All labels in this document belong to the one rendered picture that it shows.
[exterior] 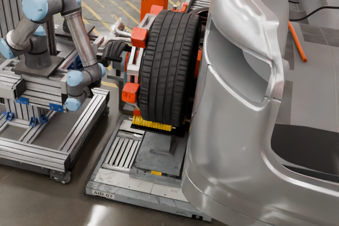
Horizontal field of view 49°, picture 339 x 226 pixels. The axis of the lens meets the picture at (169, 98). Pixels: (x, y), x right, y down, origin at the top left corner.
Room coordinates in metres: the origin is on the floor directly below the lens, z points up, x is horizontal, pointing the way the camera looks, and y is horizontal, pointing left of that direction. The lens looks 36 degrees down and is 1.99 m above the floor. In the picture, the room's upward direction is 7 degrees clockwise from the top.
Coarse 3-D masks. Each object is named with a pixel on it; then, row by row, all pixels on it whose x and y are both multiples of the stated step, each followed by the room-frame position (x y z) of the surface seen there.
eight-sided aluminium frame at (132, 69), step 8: (152, 16) 2.00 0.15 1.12; (144, 24) 1.91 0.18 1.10; (152, 24) 1.92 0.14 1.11; (136, 48) 1.75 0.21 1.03; (144, 48) 1.76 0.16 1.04; (128, 64) 1.67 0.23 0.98; (136, 64) 1.67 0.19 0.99; (128, 72) 1.65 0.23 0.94; (136, 72) 1.65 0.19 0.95; (128, 80) 1.65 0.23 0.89; (136, 80) 1.65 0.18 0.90; (128, 104) 1.67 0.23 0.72; (136, 104) 1.65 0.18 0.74
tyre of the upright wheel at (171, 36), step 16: (160, 16) 1.87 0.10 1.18; (176, 16) 1.89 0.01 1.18; (192, 16) 1.93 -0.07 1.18; (160, 32) 1.76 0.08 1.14; (176, 32) 1.76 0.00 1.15; (192, 32) 1.77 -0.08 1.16; (160, 48) 1.68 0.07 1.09; (176, 48) 1.68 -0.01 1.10; (192, 48) 1.69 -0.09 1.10; (144, 64) 1.63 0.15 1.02; (160, 64) 1.63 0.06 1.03; (176, 64) 1.62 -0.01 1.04; (144, 80) 1.59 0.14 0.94; (160, 80) 1.59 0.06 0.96; (176, 80) 1.59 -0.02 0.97; (144, 96) 1.58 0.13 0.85; (160, 96) 1.57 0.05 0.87; (176, 96) 1.56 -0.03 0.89; (144, 112) 1.60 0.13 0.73; (160, 112) 1.58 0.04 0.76; (176, 112) 1.56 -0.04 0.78
